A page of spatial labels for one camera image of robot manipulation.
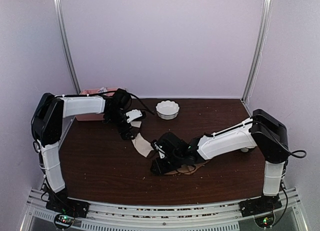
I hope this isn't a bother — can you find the pink divided organizer tray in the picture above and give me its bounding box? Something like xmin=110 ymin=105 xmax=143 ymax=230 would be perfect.
xmin=75 ymin=87 xmax=118 ymax=122

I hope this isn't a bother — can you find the aluminium frame post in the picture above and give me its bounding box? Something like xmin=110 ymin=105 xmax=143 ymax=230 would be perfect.
xmin=241 ymin=0 xmax=273 ymax=106
xmin=53 ymin=0 xmax=81 ymax=94

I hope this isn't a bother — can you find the right aluminium frame post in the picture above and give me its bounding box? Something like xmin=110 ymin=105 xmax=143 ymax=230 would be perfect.
xmin=241 ymin=0 xmax=273 ymax=106

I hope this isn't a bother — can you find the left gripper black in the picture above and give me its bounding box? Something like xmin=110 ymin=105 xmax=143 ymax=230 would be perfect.
xmin=106 ymin=109 xmax=136 ymax=140

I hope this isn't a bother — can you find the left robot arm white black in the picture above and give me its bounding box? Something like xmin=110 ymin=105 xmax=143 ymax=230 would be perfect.
xmin=31 ymin=88 xmax=145 ymax=193

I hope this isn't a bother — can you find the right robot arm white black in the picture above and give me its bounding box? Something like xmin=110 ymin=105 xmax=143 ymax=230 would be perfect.
xmin=150 ymin=109 xmax=289 ymax=212

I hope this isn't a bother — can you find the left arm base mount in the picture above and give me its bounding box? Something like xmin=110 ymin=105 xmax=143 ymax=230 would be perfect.
xmin=44 ymin=188 xmax=90 ymax=231

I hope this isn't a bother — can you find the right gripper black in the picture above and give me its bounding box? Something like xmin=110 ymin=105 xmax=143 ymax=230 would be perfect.
xmin=150 ymin=153 xmax=184 ymax=177

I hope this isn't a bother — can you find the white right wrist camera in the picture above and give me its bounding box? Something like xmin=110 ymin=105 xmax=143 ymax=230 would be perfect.
xmin=153 ymin=142 xmax=166 ymax=159

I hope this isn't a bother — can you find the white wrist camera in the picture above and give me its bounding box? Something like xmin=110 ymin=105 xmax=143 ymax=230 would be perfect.
xmin=153 ymin=142 xmax=166 ymax=159
xmin=125 ymin=109 xmax=145 ymax=123

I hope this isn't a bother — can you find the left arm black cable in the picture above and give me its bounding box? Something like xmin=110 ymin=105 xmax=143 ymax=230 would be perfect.
xmin=126 ymin=90 xmax=156 ymax=116

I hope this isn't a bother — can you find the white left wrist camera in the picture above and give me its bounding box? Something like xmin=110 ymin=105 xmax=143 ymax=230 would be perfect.
xmin=125 ymin=109 xmax=145 ymax=123

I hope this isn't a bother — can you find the aluminium front rail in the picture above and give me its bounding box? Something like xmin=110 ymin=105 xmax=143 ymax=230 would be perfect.
xmin=20 ymin=187 xmax=309 ymax=231

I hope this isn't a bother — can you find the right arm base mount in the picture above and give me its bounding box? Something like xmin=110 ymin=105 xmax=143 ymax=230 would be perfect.
xmin=238 ymin=194 xmax=282 ymax=229

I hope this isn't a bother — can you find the cream sock brown trim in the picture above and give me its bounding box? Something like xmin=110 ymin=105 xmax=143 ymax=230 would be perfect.
xmin=130 ymin=121 xmax=154 ymax=158

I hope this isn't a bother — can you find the tan ribbed sock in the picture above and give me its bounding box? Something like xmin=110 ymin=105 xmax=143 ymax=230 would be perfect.
xmin=164 ymin=161 xmax=209 ymax=176

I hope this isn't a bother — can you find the white fluted bowl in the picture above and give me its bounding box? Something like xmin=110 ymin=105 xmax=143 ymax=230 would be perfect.
xmin=155 ymin=100 xmax=180 ymax=120

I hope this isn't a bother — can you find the left aluminium frame post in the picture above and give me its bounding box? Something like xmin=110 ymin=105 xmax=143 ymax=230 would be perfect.
xmin=53 ymin=0 xmax=81 ymax=94

